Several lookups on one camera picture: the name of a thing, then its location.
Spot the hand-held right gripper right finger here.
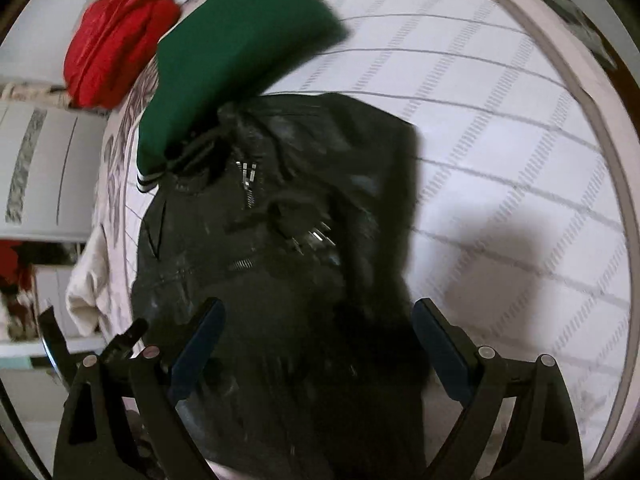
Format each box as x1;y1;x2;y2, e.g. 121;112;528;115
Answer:
412;297;586;480

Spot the red garment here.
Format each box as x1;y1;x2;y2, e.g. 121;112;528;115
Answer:
63;0;182;110

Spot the green folded garment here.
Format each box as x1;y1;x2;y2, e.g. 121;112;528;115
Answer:
136;0;350;194

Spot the white cabinet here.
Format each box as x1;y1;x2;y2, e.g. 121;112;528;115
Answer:
0;102;108;238

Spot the cream printed cloth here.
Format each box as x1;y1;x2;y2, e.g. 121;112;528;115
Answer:
65;55;166;337

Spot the white checked bed sheet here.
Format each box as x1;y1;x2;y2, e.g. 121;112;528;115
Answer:
102;0;632;466

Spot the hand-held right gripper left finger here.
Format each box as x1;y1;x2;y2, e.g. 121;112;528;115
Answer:
52;297;226;480

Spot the black leather jacket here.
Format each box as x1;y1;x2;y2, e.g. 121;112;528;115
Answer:
129;91;429;480

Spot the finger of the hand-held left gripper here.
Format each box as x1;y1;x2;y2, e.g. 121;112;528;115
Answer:
102;318;149;367

